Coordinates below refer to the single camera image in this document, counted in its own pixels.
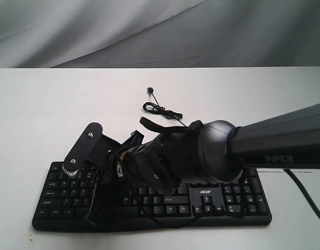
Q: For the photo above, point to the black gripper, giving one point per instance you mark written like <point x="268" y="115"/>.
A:
<point x="162" y="164"/>

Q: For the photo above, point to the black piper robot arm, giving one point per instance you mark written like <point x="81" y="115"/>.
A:
<point x="203" y="153"/>

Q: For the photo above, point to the black acer keyboard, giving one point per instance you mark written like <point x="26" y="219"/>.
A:
<point x="65" y="202"/>

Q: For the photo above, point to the grey backdrop cloth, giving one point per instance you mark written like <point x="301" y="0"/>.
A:
<point x="159" y="34"/>

